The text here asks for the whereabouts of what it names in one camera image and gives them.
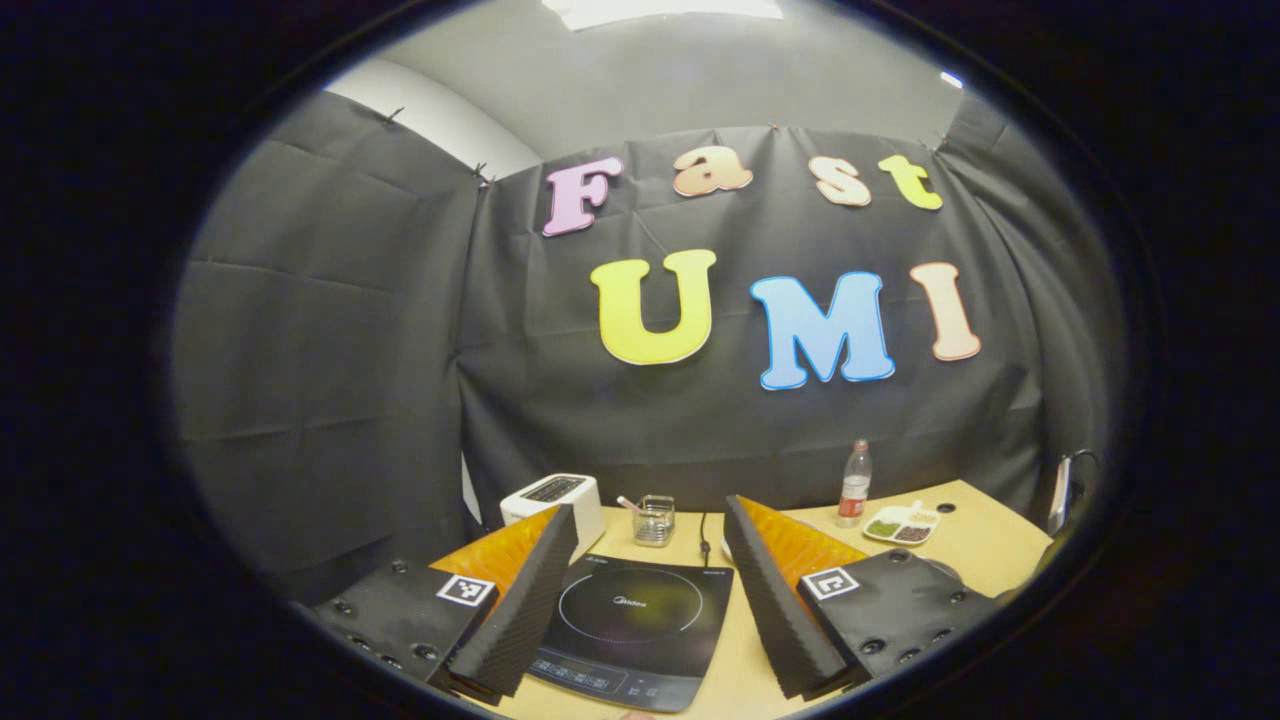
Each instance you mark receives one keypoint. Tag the heap of green mung beans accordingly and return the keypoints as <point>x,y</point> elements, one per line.
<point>881,528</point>

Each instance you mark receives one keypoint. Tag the large ceiling light panel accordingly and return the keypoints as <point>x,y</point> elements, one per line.
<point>660,10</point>

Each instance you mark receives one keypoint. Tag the pink striped straw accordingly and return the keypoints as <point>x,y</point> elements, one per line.
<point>628,504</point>

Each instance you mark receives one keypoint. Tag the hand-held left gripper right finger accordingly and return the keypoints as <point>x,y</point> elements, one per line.
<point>770,600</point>

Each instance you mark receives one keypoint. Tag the heap of dark red beans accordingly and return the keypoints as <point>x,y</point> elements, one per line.
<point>911,534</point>

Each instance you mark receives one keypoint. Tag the white divided dish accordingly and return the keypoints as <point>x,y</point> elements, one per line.
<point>903,521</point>

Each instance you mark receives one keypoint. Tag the black induction cooktop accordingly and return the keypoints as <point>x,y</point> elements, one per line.
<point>640,620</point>

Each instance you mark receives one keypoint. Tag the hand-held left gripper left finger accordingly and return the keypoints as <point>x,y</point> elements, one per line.
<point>530,610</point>

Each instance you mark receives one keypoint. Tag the clear plastic water bottle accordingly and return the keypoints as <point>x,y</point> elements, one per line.
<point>853,490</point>

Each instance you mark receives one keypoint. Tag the white toaster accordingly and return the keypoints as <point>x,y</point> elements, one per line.
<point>560,495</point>

